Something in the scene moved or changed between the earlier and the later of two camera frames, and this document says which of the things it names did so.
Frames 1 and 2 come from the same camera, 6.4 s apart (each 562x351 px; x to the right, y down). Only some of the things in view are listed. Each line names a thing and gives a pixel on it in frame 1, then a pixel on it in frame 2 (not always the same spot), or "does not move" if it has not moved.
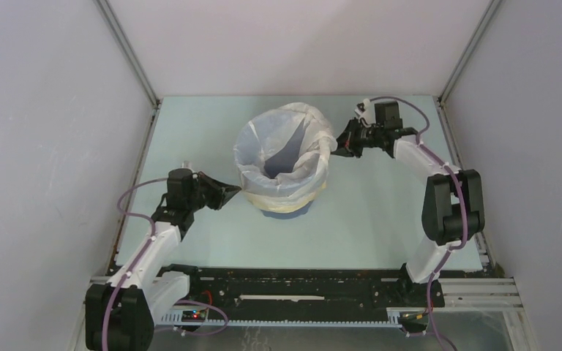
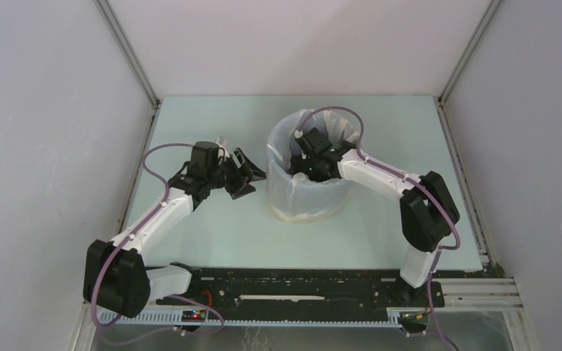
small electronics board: (194, 316) does not move
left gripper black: (222, 192) -> (247, 172)
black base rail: (263, 289) does not move
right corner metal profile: (489, 11) does not move
